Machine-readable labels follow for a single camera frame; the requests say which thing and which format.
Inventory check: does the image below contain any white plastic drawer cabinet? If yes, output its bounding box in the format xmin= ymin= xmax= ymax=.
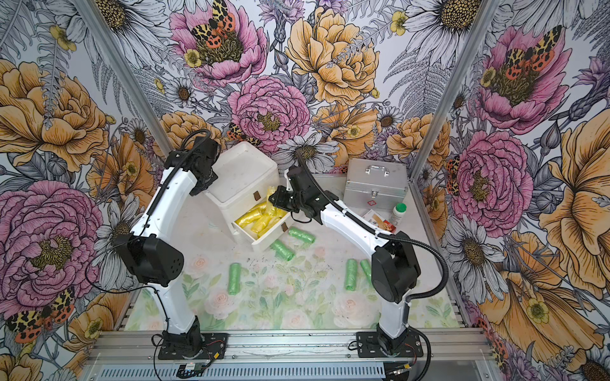
xmin=195 ymin=141 xmax=279 ymax=239

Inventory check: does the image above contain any red white small box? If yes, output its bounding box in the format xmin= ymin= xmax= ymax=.
xmin=362 ymin=210 xmax=396 ymax=233

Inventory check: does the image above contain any floral table mat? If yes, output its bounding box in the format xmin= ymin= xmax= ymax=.
xmin=123 ymin=256 xmax=458 ymax=332

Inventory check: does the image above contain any green bag roll back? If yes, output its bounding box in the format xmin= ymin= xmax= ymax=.
xmin=288 ymin=226 xmax=316 ymax=244

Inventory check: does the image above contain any white bottle green cap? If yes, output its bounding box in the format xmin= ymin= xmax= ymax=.
xmin=390 ymin=203 xmax=407 ymax=226

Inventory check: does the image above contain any green bag roll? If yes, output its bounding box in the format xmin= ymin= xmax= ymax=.
xmin=344 ymin=259 xmax=358 ymax=291
xmin=360 ymin=260 xmax=372 ymax=283
xmin=227 ymin=263 xmax=241 ymax=295
xmin=270 ymin=240 xmax=295 ymax=261
xmin=288 ymin=226 xmax=316 ymax=244

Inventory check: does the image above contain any aluminium front rail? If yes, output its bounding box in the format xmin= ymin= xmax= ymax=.
xmin=81 ymin=328 xmax=503 ymax=380

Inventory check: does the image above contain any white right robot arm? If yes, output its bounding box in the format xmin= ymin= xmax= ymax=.
xmin=270 ymin=166 xmax=449 ymax=357

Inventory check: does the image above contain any silver aluminium case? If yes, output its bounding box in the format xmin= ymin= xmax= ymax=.
xmin=342 ymin=159 xmax=408 ymax=211

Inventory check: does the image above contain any white drawer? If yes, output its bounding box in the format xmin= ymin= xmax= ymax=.
xmin=232 ymin=187 xmax=294 ymax=252

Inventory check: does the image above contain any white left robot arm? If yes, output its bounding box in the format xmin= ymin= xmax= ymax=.
xmin=113 ymin=135 xmax=221 ymax=360

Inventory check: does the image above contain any yellow bag roll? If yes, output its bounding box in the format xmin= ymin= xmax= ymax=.
xmin=265 ymin=186 xmax=277 ymax=217
xmin=235 ymin=208 xmax=265 ymax=228
xmin=251 ymin=215 xmax=278 ymax=235
xmin=257 ymin=219 xmax=282 ymax=238

